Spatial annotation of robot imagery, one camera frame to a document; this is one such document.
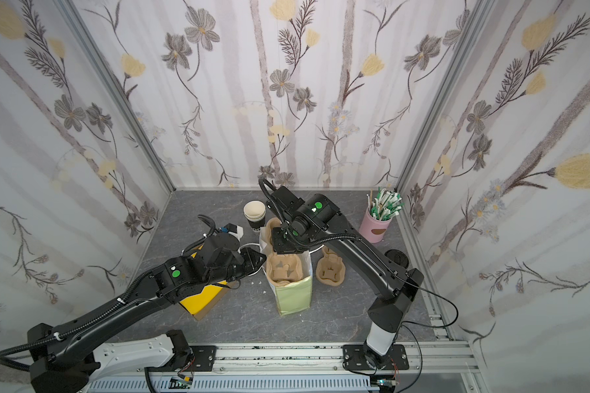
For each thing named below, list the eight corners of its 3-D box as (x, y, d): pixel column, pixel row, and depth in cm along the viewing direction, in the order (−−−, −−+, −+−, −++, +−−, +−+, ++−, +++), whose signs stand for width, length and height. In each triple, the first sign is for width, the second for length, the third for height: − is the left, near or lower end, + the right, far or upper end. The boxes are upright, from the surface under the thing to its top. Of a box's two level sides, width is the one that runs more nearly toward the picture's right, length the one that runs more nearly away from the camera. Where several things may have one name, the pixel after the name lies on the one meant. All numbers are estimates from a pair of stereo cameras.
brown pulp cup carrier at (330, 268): (317, 288, 90) (318, 283, 87) (315, 251, 100) (316, 245, 96) (345, 288, 90) (347, 283, 87) (340, 252, 100) (342, 246, 97)
